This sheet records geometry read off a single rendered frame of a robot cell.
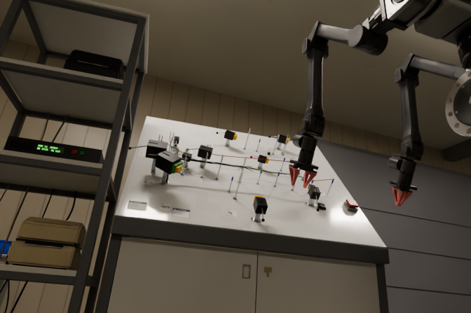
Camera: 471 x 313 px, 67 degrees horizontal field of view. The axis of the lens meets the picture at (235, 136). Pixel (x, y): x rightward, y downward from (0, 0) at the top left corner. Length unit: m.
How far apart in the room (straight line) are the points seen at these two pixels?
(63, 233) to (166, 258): 0.40
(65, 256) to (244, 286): 0.68
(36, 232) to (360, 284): 1.32
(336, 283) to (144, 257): 0.81
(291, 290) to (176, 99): 3.15
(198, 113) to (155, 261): 3.02
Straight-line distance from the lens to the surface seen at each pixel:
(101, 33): 2.08
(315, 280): 1.64
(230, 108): 4.48
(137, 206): 1.53
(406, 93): 1.83
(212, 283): 1.50
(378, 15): 1.25
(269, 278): 1.56
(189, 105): 4.34
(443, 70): 1.73
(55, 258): 1.50
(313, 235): 1.64
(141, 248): 1.48
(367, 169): 5.16
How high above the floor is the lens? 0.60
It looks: 25 degrees up
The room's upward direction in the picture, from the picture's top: 5 degrees clockwise
